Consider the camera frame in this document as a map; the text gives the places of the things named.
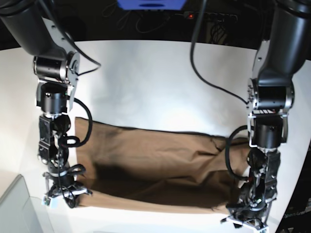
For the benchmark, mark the blue bin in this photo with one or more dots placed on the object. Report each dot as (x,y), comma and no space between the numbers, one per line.
(151,4)

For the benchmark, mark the brown t-shirt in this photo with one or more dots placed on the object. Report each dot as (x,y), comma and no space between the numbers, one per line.
(142,170)

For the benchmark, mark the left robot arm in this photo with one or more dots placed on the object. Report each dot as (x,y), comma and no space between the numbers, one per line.
(270,97)

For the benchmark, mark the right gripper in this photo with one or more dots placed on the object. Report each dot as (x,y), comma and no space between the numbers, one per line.
(71,192)

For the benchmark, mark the black power strip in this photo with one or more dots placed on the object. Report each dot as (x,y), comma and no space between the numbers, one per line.
(211,16)

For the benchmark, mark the grey plastic tray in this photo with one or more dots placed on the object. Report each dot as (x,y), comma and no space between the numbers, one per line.
(21,213)

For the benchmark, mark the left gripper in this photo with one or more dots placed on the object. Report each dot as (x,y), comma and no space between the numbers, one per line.
(243,215)

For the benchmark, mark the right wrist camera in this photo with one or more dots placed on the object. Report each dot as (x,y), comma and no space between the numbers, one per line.
(51,202)

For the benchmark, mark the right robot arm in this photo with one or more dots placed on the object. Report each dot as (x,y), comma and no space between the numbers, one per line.
(33,24)

